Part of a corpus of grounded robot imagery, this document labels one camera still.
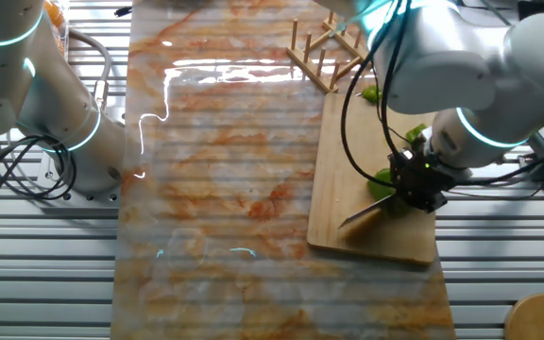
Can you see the green chili chunk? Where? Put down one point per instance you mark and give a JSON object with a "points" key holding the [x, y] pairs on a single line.
{"points": [[414, 132]]}

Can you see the orange fruit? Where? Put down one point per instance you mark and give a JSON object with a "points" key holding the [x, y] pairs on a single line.
{"points": [[54, 13]]}

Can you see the small black plug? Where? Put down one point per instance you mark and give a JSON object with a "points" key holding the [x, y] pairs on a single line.
{"points": [[123, 11]]}

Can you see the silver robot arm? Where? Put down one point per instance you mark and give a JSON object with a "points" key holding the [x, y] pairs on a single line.
{"points": [[442, 71]]}

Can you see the black smartphone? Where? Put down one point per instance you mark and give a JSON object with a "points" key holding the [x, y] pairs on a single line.
{"points": [[534, 7]]}

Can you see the green chili pepper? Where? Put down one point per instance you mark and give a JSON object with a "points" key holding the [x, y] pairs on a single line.
{"points": [[379, 186]]}

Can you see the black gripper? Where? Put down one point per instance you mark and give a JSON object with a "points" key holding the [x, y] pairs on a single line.
{"points": [[420, 177]]}

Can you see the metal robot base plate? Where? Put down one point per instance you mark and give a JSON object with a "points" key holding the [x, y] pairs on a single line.
{"points": [[64, 200]]}

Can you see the wooden mug tree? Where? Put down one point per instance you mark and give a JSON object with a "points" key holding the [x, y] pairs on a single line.
{"points": [[541, 316]]}

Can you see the small green chili piece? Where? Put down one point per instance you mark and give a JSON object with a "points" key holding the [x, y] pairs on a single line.
{"points": [[371, 94]]}

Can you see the clear plastic fruit tray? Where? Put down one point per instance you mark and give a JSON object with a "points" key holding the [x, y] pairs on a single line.
{"points": [[64, 28]]}

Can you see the wooden peg rack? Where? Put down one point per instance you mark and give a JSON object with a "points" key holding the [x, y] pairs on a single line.
{"points": [[310, 61]]}

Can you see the steel cleaver knife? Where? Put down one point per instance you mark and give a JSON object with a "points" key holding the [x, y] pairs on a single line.
{"points": [[366, 212]]}

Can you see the orange marble pattern mat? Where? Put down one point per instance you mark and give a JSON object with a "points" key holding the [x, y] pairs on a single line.
{"points": [[229, 189]]}

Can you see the wooden cutting board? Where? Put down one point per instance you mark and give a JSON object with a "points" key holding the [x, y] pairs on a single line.
{"points": [[347, 165]]}

